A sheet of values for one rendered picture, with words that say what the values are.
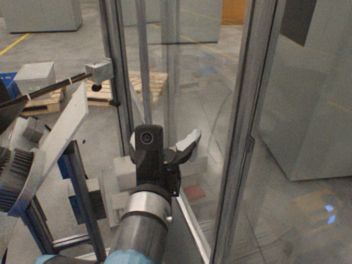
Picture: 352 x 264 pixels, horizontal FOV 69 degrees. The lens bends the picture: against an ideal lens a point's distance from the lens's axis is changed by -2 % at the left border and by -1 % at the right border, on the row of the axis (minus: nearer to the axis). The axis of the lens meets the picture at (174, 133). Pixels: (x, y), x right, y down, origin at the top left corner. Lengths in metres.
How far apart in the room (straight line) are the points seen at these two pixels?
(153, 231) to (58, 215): 2.08
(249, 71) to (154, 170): 0.22
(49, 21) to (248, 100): 7.90
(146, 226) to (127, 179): 0.85
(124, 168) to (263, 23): 0.96
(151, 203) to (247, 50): 0.27
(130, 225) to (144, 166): 0.11
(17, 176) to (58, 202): 1.51
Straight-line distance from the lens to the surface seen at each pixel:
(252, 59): 0.40
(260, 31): 0.39
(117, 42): 1.18
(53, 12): 8.12
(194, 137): 0.53
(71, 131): 0.93
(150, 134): 0.43
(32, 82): 3.86
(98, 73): 1.15
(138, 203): 0.41
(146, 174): 0.45
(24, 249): 2.35
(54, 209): 2.49
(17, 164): 1.08
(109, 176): 1.36
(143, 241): 0.37
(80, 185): 1.18
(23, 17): 8.40
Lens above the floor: 1.78
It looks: 35 degrees down
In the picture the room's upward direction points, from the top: straight up
